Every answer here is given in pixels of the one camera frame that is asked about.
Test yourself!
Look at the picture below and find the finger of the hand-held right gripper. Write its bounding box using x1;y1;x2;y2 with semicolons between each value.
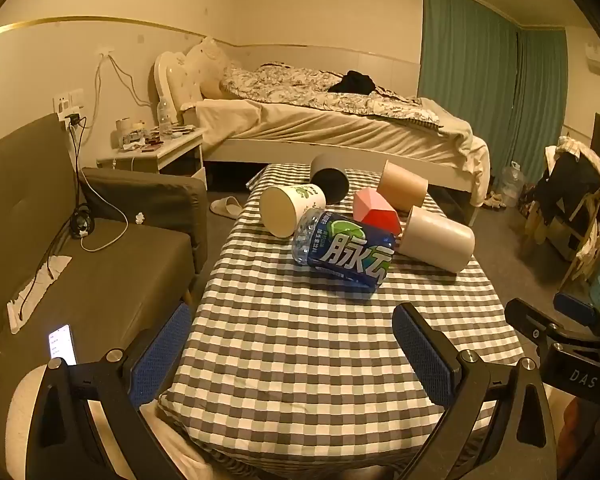
504;298;600;347
553;291;600;333

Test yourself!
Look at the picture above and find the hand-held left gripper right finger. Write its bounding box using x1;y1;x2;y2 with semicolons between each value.
391;302;568;480

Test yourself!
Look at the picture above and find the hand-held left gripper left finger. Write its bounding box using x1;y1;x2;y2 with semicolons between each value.
32;301;197;480

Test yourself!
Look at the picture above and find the cream cup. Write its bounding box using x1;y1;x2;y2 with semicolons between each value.
397;206;476;273

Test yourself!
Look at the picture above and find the tan cup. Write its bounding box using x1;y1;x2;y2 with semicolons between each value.
376;160;428;212

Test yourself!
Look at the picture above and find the white cup with green print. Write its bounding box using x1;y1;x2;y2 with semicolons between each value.
259;183;327;239

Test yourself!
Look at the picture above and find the grey cup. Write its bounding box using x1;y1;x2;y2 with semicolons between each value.
309;153;349;205

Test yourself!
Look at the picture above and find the wooden chair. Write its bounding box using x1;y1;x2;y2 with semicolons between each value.
522;135;600;282

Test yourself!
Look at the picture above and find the dark grey sofa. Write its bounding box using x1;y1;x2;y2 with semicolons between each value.
0;112;209;413

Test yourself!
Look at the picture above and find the smartphone with lit screen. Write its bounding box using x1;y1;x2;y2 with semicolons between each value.
47;324;78;366

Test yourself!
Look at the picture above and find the dark jacket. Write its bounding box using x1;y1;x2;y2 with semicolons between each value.
539;151;600;228

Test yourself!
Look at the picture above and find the blue labelled plastic bottle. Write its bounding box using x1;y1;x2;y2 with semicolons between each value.
291;207;397;288

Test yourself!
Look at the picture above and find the grey checked tablecloth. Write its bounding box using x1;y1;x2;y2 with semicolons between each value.
157;162;527;480

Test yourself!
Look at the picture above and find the large clear water jug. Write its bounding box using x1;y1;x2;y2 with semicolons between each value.
499;164;526;207

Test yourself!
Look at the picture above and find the white paper sheet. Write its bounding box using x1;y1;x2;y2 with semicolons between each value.
7;255;74;334

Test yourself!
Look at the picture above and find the red pink faceted box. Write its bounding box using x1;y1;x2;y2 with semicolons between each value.
352;187;400;235

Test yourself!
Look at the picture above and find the dark sofa cushion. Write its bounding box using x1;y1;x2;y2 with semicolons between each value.
79;167;209;273

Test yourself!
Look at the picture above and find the white slipper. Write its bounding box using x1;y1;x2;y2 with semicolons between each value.
209;196;245;220

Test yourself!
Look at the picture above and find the white nightstand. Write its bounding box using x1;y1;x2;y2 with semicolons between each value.
96;127;209;192

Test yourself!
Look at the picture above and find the pile of small toiletries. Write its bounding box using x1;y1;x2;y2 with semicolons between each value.
111;117;201;153

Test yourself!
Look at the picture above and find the clear plastic water bottle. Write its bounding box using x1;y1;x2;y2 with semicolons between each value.
157;95;175;134

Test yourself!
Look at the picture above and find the bed with beige sheet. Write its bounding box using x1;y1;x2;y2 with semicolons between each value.
153;36;492;227

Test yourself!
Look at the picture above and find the green curtain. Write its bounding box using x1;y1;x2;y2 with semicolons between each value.
417;0;569;134

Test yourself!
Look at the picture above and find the white padded headboard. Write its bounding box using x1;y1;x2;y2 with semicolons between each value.
153;50;204;117

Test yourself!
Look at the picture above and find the black garment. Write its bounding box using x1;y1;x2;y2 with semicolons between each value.
327;70;376;95

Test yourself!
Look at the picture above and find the floral patterned quilt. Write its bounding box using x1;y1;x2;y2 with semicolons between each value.
219;63;442;124

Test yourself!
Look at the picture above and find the white charging cable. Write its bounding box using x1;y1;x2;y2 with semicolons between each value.
80;187;130;253

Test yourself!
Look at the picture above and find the wall socket panel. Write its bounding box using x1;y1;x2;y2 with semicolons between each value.
53;88;85;114

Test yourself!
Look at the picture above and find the white wall cable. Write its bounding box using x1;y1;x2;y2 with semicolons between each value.
94;50;155;109

